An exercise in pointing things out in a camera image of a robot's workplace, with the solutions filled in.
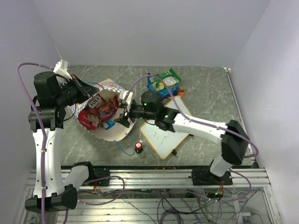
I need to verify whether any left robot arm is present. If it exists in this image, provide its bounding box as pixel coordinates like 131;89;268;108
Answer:
25;71;99;214

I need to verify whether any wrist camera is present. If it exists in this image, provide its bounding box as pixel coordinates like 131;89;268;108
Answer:
53;59;72;80
119;90;133;112

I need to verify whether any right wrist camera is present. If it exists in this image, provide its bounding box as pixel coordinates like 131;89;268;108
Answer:
119;90;133;112

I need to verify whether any small whiteboard yellow frame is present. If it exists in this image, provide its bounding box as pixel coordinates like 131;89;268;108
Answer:
139;95;193;161

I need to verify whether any orange snack box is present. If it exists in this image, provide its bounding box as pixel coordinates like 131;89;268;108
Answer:
178;86;187;98

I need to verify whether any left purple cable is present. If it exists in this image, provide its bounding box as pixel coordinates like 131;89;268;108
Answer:
17;62;126;224

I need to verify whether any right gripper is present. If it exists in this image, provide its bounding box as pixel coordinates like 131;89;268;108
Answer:
114;100;157;127

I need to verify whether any blue fruit candy bag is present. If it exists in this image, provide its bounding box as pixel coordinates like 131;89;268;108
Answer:
155;84;179;98

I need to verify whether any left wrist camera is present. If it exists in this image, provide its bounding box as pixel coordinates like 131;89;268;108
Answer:
53;59;72;80

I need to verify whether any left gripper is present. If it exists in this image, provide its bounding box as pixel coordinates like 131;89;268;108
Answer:
56;73;100;107

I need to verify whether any pink face snack packet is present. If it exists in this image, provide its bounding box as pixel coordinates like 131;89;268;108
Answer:
78;111;101;130

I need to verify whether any green snack packet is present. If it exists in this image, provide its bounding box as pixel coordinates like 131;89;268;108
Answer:
148;68;182;91

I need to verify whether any small blue white sachet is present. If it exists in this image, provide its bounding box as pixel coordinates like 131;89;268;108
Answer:
101;120;115;130

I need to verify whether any red sweet chilli packet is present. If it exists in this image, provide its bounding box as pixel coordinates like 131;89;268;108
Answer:
98;95;118;119

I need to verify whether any blue checkered paper bag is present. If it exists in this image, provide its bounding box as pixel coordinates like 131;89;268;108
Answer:
66;78;136;156

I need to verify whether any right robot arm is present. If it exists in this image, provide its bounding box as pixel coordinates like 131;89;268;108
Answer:
115;90;248;185

